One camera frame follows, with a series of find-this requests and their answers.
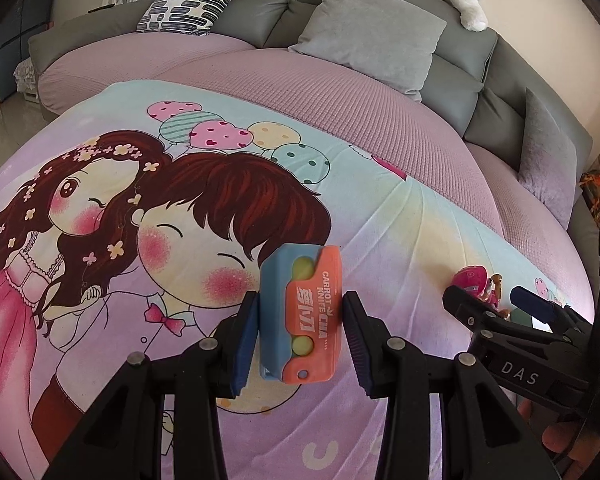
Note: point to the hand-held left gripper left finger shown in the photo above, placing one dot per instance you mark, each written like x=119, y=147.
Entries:
x=245, y=340

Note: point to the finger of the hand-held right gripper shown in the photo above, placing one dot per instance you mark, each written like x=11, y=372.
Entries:
x=535, y=302
x=470, y=310

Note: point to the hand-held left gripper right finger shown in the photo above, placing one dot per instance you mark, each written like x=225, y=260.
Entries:
x=357, y=345

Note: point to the red toy figure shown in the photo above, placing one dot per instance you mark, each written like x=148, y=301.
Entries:
x=467, y=280

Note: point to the orange blue toy knife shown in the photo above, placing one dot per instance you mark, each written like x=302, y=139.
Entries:
x=310, y=320

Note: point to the person's right hand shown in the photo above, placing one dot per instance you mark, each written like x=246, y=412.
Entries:
x=555, y=440

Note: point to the orange backpack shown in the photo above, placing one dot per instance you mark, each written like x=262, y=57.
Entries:
x=592, y=187

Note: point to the printed cartoon blanket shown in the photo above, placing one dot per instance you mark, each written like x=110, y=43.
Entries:
x=130, y=270

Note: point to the purple grey cushion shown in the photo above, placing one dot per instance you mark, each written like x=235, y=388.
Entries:
x=545, y=160

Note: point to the pink knitted sofa cover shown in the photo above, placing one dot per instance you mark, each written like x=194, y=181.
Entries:
x=330, y=90

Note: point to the grey sofa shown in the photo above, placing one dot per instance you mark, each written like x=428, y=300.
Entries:
x=280, y=5

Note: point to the white patterned storage box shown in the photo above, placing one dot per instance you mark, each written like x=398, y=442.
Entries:
x=27, y=77

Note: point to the dark grey cabinet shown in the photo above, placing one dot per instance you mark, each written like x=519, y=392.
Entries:
x=15, y=35

